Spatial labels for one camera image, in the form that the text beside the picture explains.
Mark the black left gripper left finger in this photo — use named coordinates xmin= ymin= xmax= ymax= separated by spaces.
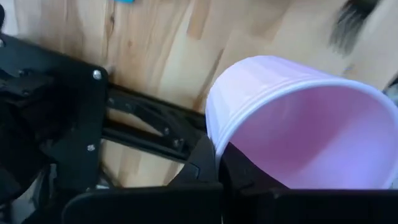
xmin=62 ymin=136 xmax=223 ymax=224

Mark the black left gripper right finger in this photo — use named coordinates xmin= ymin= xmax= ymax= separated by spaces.
xmin=219 ymin=142 xmax=398 ymax=224

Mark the pink plastic cup with handle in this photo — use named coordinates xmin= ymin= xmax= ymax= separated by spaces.
xmin=205 ymin=55 xmax=398 ymax=190

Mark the fork with teal handle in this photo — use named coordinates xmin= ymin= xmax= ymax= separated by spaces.
xmin=328 ymin=0 xmax=382 ymax=57

